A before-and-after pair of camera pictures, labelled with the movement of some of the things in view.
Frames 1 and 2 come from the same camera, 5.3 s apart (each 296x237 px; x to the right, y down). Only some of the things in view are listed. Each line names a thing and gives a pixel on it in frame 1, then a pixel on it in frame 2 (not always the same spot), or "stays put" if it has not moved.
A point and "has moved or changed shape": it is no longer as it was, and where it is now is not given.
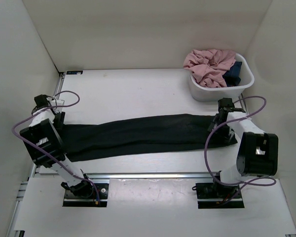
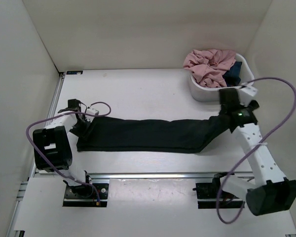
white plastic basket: (203, 93) stays put
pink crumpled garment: (207, 66) stays put
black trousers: (100, 139) has moved or changed shape
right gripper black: (213, 125) to (242, 107)
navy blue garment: (232, 76) stays put
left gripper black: (59, 124) to (80, 133)
